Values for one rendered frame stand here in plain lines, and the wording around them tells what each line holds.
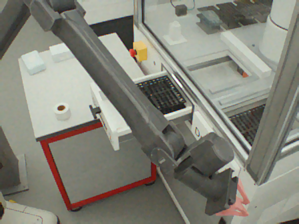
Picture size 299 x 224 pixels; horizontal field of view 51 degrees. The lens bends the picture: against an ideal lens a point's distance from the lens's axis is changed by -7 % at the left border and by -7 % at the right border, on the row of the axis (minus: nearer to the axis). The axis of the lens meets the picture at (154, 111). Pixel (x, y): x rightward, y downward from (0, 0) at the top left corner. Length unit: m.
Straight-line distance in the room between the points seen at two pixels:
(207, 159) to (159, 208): 1.42
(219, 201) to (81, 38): 0.44
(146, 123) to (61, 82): 1.06
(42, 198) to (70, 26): 1.61
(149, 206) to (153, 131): 1.42
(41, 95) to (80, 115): 0.25
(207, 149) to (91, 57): 0.29
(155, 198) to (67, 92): 0.88
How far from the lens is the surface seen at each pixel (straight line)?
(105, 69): 0.66
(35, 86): 1.69
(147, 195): 2.08
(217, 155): 0.63
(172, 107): 1.32
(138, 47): 1.57
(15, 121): 2.67
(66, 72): 1.72
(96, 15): 1.98
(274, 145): 0.90
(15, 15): 0.79
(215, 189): 0.71
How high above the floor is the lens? 1.80
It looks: 45 degrees down
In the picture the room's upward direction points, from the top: straight up
